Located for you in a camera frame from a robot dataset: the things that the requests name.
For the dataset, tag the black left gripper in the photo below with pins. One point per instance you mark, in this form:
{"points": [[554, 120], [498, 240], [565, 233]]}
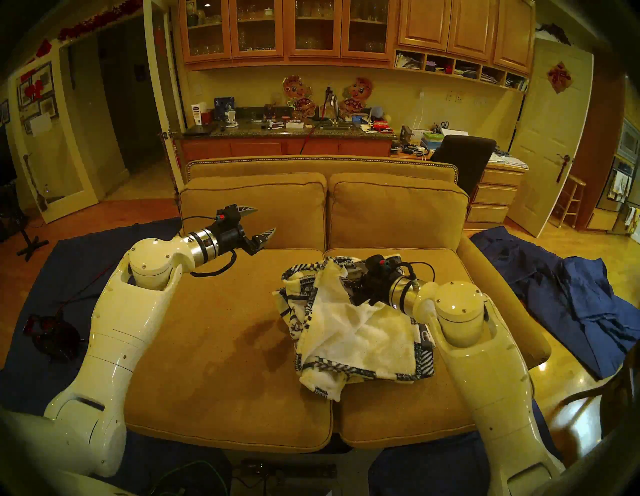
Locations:
{"points": [[232, 239]]}

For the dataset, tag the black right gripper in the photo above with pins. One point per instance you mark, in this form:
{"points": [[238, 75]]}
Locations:
{"points": [[379, 287]]}

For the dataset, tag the printed scripture fleece blanket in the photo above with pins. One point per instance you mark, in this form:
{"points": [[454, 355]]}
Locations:
{"points": [[360, 340]]}

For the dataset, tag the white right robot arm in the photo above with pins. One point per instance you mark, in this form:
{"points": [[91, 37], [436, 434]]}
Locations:
{"points": [[490, 370]]}

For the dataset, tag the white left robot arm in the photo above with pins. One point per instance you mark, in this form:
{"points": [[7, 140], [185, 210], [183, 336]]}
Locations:
{"points": [[120, 340]]}

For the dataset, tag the wooden counter with stone top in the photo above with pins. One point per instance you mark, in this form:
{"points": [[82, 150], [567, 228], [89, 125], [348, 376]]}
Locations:
{"points": [[255, 147]]}

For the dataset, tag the white flat box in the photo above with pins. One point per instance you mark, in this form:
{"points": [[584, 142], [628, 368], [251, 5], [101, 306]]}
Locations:
{"points": [[295, 125]]}

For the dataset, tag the small brown teddy bear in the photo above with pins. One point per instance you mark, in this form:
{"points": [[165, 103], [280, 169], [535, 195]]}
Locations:
{"points": [[269, 112]]}

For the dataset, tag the red cup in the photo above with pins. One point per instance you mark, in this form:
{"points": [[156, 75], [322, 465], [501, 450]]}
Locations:
{"points": [[206, 117]]}

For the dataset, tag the dark blue carton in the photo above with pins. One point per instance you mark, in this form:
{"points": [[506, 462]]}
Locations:
{"points": [[224, 107]]}

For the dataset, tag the white lotion bottle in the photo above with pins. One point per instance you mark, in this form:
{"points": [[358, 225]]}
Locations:
{"points": [[196, 115]]}

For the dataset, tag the chrome sink faucet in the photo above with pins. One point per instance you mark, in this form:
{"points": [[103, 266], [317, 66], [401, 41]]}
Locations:
{"points": [[334, 111]]}

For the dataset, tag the white narrow open door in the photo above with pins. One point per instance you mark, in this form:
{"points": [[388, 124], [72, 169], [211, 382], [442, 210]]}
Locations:
{"points": [[161, 100]]}

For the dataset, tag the red toy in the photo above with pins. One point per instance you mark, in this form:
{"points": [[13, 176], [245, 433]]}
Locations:
{"points": [[382, 126]]}

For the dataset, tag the wooden desk with drawers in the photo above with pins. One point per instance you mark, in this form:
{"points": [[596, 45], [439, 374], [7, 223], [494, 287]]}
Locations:
{"points": [[492, 195]]}

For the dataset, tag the blue plush ball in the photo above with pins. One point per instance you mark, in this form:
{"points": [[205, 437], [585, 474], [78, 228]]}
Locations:
{"points": [[377, 113]]}

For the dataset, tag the black desk phone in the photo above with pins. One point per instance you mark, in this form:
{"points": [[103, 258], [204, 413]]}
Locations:
{"points": [[406, 134]]}

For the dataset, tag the white wifi router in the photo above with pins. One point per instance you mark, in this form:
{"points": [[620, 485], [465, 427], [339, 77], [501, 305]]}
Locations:
{"points": [[418, 134]]}

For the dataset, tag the black office chair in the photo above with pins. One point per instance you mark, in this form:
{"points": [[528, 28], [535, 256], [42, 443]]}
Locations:
{"points": [[465, 157]]}

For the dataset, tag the white loose paper sheets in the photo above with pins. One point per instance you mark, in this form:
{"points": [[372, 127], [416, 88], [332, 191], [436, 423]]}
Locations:
{"points": [[454, 132]]}

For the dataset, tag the black power strip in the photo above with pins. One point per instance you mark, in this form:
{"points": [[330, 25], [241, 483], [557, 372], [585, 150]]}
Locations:
{"points": [[285, 471]]}

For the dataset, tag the stack of papers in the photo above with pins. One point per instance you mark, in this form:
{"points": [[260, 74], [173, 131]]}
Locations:
{"points": [[507, 161]]}

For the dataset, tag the white glass french door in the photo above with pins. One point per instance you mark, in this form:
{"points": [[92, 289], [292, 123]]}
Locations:
{"points": [[57, 165]]}

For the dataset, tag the crumpled dark blue cloth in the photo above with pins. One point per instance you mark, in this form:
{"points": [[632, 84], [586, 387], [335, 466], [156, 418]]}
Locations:
{"points": [[575, 300]]}

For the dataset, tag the cream panel door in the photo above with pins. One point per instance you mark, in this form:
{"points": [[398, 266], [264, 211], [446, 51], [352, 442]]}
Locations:
{"points": [[540, 160]]}

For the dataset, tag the black standing fan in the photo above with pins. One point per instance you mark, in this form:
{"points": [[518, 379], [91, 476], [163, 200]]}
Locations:
{"points": [[27, 243]]}

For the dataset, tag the wooden stool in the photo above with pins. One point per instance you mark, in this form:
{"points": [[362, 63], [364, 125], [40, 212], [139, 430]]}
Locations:
{"points": [[571, 197]]}

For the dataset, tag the black and red floor device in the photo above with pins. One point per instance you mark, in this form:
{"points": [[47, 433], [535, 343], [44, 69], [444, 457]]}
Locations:
{"points": [[54, 339]]}

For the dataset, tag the white paper sheet on door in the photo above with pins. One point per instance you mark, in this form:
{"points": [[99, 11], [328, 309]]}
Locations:
{"points": [[41, 123]]}

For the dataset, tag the red garland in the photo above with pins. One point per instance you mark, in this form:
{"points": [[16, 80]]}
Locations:
{"points": [[97, 21]]}

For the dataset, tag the black television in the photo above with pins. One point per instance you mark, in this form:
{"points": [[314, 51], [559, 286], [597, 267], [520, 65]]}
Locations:
{"points": [[6, 160]]}

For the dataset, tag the red paper door decoration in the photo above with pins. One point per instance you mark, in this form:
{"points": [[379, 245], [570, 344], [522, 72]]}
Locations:
{"points": [[34, 90]]}

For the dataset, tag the red hanging ornament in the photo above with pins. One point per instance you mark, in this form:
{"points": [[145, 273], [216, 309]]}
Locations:
{"points": [[44, 48]]}

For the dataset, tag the hanging kitchen towels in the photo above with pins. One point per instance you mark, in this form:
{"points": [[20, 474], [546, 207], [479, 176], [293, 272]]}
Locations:
{"points": [[620, 185]]}

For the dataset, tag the red diamond door sign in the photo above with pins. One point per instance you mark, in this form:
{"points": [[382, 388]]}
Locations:
{"points": [[560, 77]]}

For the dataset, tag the steel microwave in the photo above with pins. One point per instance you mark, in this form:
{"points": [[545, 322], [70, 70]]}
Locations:
{"points": [[629, 141]]}

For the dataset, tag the dark ornament above door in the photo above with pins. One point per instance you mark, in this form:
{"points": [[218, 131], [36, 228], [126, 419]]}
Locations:
{"points": [[552, 34]]}

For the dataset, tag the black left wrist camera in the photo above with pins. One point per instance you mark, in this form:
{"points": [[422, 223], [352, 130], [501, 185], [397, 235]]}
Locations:
{"points": [[229, 215]]}

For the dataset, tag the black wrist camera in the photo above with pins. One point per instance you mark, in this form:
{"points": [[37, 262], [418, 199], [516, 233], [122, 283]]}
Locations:
{"points": [[229, 215], [381, 262]]}

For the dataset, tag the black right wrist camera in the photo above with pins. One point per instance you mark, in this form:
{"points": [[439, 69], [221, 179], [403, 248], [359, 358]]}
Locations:
{"points": [[381, 262]]}

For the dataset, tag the yellow loveseat sofa frame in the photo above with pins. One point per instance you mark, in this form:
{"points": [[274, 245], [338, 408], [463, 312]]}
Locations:
{"points": [[325, 165]]}

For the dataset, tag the wooden wall cabinets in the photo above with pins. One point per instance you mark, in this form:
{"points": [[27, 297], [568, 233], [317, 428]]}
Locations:
{"points": [[425, 25]]}

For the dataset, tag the framed wall picture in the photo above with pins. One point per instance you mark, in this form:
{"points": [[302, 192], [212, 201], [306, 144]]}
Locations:
{"points": [[4, 111]]}

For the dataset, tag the steel wall oven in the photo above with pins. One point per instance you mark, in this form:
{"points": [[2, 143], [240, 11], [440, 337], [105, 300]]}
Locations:
{"points": [[624, 165]]}

